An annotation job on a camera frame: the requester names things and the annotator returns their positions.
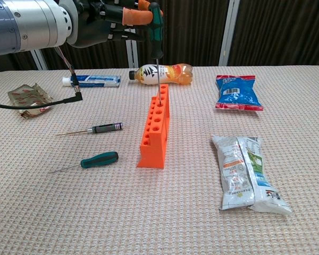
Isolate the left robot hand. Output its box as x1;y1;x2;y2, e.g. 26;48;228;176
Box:
68;0;165;49

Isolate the slim green black screwdriver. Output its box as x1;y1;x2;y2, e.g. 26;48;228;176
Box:
146;2;165;104

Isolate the black precision screwdriver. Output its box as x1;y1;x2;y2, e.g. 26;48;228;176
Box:
55;122;124;137

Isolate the orange tool holder rack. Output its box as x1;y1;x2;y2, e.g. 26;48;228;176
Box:
136;83;171;169

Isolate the stubby green screwdriver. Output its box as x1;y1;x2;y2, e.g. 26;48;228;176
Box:
48;151;120;174

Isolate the white blue toothpaste tube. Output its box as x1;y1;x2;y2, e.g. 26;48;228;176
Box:
62;74;122;88

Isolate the orange drink bottle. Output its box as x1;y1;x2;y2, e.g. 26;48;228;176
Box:
129;63;194;86

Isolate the dark pleated curtain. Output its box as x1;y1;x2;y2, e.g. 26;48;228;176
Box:
0;0;319;72

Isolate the gold foil packet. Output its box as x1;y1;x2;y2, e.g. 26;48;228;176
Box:
7;82;55;118

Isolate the blue snack bag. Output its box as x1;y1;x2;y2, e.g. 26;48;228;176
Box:
215;74;264;112

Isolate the beige woven tablecloth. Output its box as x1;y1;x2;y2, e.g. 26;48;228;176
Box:
0;65;319;255

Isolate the white snack bag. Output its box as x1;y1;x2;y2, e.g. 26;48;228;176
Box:
211;134;293;216

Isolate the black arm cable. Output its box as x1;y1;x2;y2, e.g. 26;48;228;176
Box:
0;46;84;110

